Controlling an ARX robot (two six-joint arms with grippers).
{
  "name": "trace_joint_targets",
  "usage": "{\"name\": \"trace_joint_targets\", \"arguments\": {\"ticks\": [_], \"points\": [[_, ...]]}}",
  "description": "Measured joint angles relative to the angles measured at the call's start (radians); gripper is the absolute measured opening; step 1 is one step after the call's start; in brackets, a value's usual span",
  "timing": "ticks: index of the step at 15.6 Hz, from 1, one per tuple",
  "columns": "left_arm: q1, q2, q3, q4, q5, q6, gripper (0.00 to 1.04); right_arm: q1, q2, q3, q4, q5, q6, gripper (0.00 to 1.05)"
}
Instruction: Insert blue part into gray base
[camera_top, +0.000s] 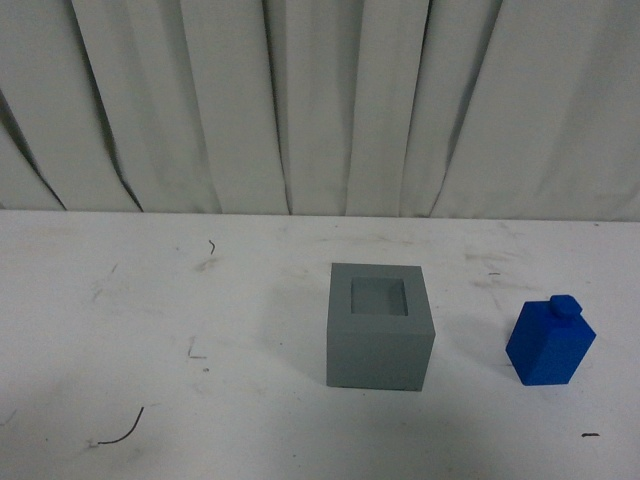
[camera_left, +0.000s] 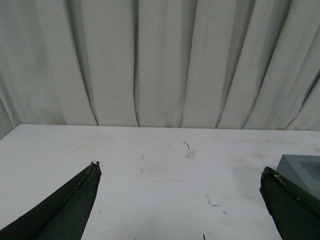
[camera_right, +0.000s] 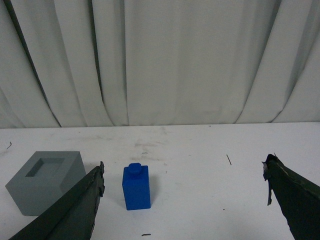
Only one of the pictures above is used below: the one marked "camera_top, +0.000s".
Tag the blue block with knob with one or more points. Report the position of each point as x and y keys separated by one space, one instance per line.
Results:
x=549 y=341

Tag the gray cube base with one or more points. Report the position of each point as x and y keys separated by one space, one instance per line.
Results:
x=380 y=331

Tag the white pleated curtain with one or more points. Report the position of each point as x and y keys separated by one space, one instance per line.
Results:
x=453 y=109

